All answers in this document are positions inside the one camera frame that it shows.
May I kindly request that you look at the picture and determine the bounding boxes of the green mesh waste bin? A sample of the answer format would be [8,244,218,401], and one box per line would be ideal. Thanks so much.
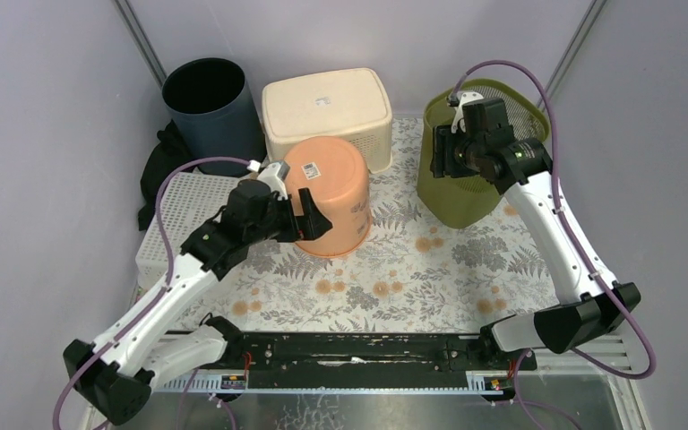
[416,78,550,229]

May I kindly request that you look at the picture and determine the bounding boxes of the orange bucket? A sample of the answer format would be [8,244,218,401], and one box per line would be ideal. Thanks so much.
[284,136,372,258]

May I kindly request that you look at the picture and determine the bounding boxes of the white perforated basket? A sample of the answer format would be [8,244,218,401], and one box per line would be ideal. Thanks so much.
[135,173,239,290]

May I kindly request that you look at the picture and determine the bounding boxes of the cream perforated basket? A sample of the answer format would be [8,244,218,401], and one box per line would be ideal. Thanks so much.
[261,67,393,173]

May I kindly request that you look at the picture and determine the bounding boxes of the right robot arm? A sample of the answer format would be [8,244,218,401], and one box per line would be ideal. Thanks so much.
[430,91,641,369]

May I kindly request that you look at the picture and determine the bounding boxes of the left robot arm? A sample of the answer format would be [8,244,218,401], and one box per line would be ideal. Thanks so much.
[62,179,332,426]

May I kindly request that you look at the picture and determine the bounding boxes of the black cloth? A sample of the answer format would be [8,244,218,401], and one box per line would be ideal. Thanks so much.
[137,121,194,231]

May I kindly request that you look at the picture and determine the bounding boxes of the floral patterned mat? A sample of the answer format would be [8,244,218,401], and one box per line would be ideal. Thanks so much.
[173,118,557,332]

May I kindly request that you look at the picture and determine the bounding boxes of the dark blue round bin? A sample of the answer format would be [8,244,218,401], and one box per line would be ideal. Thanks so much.
[161,57,267,161]

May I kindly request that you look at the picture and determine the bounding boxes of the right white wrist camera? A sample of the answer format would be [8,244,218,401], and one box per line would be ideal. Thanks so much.
[451,90,485,134]

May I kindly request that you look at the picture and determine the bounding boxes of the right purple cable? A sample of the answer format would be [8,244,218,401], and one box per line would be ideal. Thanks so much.
[447,59,658,430]

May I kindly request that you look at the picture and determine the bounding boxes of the purple cable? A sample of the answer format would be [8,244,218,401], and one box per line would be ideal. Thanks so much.
[51,156,262,430]
[447,59,658,430]

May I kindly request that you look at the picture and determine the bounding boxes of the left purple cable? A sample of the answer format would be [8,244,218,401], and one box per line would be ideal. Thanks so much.
[51,156,262,430]

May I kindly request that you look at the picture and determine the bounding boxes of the aluminium frame rail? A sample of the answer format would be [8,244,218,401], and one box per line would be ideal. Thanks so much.
[82,333,654,430]

